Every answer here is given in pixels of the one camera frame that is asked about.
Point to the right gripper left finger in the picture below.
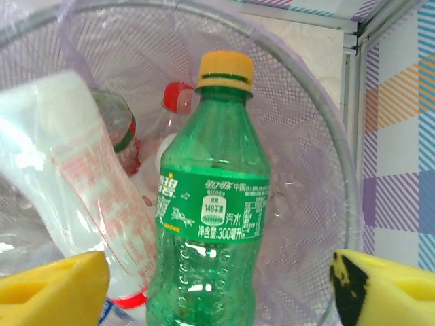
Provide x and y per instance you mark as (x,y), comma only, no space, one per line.
(51,299)

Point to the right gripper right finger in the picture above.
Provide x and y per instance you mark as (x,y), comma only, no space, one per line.
(401,299)

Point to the clear bottle blue cap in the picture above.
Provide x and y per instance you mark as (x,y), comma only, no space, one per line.
(110,314)

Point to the clear bottle white red label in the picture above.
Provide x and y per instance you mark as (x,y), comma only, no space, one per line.
(85,186)

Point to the red printed drink can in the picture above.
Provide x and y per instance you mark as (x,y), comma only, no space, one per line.
(125,149)

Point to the green soda bottle yellow cap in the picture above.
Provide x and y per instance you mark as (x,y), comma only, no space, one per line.
(210,210)

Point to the purple plastic bin liner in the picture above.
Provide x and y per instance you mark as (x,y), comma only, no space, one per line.
(299,203)

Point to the grey mesh waste bin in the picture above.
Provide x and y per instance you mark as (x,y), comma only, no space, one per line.
(30,54)

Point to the aluminium frame bar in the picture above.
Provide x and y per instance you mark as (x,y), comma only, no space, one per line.
(353,85)
(306,18)

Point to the aluminium frame post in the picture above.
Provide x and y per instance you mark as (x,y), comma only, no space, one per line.
(391,18)

